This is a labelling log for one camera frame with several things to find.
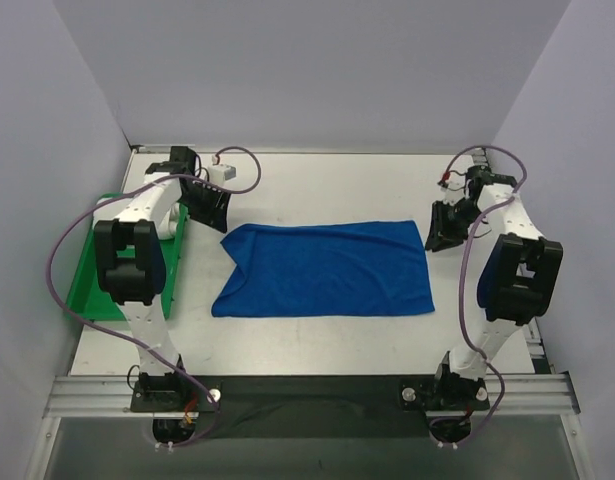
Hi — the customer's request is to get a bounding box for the blue towel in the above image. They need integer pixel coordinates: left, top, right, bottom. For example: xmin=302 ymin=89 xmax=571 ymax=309
xmin=211 ymin=220 xmax=435 ymax=318

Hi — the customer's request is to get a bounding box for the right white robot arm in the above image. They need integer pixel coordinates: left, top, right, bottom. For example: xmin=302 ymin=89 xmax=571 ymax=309
xmin=425 ymin=166 xmax=563 ymax=410

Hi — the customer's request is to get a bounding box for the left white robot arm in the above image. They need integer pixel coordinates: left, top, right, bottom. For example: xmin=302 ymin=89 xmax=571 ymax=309
xmin=93 ymin=146 xmax=236 ymax=412

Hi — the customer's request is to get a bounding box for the rolled white towel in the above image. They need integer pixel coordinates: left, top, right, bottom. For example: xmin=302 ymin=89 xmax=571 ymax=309
xmin=92 ymin=199 xmax=182 ymax=241

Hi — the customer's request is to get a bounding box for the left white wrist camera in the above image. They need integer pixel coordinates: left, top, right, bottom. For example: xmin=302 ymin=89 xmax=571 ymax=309
xmin=206 ymin=155 xmax=237 ymax=187

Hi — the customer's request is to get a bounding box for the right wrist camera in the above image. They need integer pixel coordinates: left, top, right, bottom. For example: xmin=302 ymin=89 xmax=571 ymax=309
xmin=438 ymin=170 xmax=466 ymax=205

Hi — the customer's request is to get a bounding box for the aluminium right rail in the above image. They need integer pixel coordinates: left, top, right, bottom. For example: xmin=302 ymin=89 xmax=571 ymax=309
xmin=468 ymin=145 xmax=563 ymax=374

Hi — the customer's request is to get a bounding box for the aluminium rail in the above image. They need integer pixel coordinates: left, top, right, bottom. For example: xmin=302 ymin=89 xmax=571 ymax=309
xmin=44 ymin=374 xmax=580 ymax=418
xmin=468 ymin=145 xmax=563 ymax=374

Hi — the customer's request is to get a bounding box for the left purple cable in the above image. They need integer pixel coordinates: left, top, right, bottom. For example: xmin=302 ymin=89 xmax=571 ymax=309
xmin=45 ymin=145 xmax=262 ymax=448

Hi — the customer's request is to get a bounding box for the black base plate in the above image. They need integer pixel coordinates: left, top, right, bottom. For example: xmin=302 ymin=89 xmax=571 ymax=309
xmin=129 ymin=375 xmax=490 ymax=443

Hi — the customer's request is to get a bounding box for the aluminium front rail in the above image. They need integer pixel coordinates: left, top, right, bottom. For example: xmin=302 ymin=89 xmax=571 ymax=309
xmin=44 ymin=374 xmax=580 ymax=418

